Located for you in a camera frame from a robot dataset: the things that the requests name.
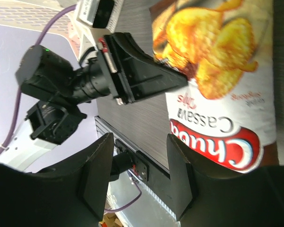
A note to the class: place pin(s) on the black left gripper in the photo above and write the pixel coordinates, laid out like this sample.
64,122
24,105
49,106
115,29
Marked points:
124,71

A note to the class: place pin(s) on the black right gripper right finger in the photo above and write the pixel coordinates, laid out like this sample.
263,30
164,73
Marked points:
206,194

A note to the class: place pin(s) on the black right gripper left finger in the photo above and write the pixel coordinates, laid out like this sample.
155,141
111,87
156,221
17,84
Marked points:
70,193

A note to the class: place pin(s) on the brown Chuba cassava chips bag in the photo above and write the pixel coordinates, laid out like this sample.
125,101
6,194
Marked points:
225,49

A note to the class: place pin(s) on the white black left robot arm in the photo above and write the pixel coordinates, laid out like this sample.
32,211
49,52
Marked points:
47,77

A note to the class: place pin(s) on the cream plastic file organizer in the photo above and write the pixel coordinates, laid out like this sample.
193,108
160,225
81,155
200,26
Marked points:
74,26

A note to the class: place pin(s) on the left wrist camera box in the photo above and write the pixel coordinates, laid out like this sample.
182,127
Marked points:
91,18

